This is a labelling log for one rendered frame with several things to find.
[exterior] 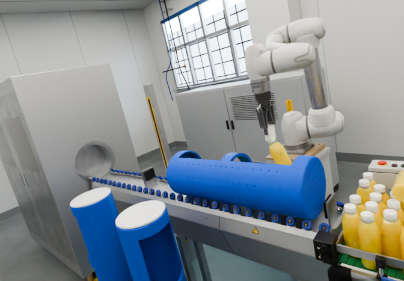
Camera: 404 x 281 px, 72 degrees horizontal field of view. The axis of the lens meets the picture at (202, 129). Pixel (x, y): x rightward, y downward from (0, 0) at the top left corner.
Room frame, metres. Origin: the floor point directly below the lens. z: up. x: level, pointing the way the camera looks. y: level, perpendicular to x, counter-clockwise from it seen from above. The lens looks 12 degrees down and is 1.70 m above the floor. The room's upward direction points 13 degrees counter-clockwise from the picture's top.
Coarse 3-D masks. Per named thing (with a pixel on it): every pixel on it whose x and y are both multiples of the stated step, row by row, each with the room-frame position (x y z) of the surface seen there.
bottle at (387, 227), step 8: (384, 224) 0.84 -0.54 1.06; (392, 224) 0.82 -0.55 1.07; (400, 224) 0.82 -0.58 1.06; (384, 232) 0.83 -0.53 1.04; (392, 232) 0.82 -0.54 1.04; (384, 240) 0.84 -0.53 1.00; (392, 240) 0.82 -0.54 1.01; (384, 248) 0.84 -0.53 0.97; (392, 248) 0.82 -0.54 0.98; (392, 256) 0.82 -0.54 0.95; (400, 256) 0.81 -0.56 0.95
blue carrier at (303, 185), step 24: (168, 168) 1.66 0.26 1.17; (192, 168) 1.52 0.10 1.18; (216, 168) 1.40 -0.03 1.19; (240, 168) 1.30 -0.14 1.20; (264, 168) 1.22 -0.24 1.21; (288, 168) 1.14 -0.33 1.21; (312, 168) 1.15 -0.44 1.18; (192, 192) 1.52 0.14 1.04; (216, 192) 1.37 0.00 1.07; (240, 192) 1.26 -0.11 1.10; (264, 192) 1.17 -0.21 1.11; (288, 192) 1.09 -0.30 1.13; (312, 192) 1.12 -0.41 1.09; (312, 216) 1.09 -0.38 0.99
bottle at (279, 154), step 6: (270, 144) 1.26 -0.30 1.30; (276, 144) 1.24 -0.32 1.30; (270, 150) 1.25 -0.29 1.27; (276, 150) 1.23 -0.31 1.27; (282, 150) 1.22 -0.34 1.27; (276, 156) 1.23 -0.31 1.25; (282, 156) 1.22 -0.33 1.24; (288, 156) 1.23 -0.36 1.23; (276, 162) 1.23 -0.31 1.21; (282, 162) 1.21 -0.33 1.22; (288, 162) 1.21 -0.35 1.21
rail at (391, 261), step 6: (342, 246) 0.89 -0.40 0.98; (342, 252) 0.89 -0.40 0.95; (348, 252) 0.87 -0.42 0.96; (354, 252) 0.86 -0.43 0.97; (360, 252) 0.84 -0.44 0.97; (366, 252) 0.83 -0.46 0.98; (372, 252) 0.82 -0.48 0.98; (366, 258) 0.83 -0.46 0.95; (372, 258) 0.82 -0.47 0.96; (390, 258) 0.78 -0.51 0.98; (396, 258) 0.78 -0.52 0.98; (390, 264) 0.78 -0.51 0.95; (396, 264) 0.77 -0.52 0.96; (402, 264) 0.76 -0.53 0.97
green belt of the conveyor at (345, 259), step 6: (342, 258) 0.92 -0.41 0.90; (348, 258) 0.91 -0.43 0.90; (354, 258) 0.91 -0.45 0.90; (360, 258) 0.90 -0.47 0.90; (348, 264) 0.88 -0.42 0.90; (354, 264) 0.88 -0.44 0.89; (360, 264) 0.87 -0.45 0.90; (372, 270) 0.83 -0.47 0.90; (378, 270) 0.83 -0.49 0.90; (384, 270) 0.82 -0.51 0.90; (390, 270) 0.82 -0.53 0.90; (396, 270) 0.81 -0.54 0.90; (402, 270) 0.80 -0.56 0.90; (390, 276) 0.79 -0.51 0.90; (396, 276) 0.79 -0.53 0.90; (402, 276) 0.78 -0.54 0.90
